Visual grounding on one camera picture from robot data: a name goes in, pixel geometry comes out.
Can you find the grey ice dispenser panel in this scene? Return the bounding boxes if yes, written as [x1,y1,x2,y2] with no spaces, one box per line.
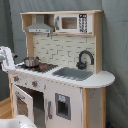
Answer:
[55,93,71,120]

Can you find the white cupboard door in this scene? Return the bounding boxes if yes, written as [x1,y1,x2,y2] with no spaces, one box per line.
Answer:
[44,81,82,128]

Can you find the wooden toy kitchen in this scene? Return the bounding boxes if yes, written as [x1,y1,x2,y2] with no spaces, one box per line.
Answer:
[9,10,115,128]

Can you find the grey range hood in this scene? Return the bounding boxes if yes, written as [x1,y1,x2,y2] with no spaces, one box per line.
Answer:
[25,15,54,34]

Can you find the grey toy sink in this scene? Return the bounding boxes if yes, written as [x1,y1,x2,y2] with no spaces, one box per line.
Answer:
[52,67,92,81]

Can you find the right red stove knob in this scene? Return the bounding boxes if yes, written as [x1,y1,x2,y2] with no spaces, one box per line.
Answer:
[32,81,38,87]

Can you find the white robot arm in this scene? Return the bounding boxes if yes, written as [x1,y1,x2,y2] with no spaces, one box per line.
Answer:
[0,46,18,74]

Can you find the black toy stovetop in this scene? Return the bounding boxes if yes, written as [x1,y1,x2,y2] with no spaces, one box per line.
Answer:
[19,63,56,73]

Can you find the white toy oven door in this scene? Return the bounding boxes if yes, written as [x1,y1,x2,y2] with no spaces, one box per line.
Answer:
[12,85,34,121]

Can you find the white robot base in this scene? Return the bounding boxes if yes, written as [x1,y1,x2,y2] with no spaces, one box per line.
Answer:
[0,115,37,128]

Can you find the silver toy pot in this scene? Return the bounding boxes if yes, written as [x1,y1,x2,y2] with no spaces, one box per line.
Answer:
[24,57,40,67]

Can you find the white toy microwave door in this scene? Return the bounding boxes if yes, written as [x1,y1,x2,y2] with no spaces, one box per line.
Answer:
[55,14,92,33]

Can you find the black toy faucet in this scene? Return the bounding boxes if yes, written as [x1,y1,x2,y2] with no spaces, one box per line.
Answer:
[76,50,94,70]

